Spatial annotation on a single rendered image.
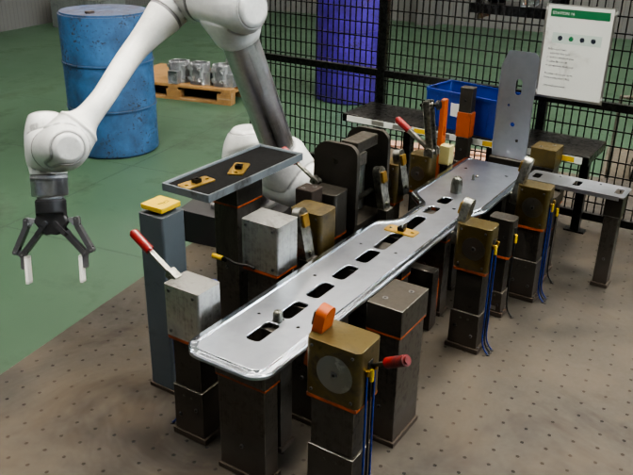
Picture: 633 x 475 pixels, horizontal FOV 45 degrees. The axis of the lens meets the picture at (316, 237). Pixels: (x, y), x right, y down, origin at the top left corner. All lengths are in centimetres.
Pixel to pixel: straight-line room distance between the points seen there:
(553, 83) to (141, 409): 173
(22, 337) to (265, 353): 224
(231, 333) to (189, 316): 10
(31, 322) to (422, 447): 233
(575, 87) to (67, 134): 168
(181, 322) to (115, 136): 418
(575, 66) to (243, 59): 117
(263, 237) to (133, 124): 405
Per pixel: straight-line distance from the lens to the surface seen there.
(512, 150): 253
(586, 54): 270
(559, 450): 174
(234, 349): 142
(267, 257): 167
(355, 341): 133
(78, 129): 180
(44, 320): 364
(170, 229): 164
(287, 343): 143
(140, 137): 571
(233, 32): 198
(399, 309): 149
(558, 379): 197
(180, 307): 152
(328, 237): 182
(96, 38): 550
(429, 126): 230
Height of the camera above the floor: 176
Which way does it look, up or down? 24 degrees down
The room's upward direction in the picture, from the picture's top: 1 degrees clockwise
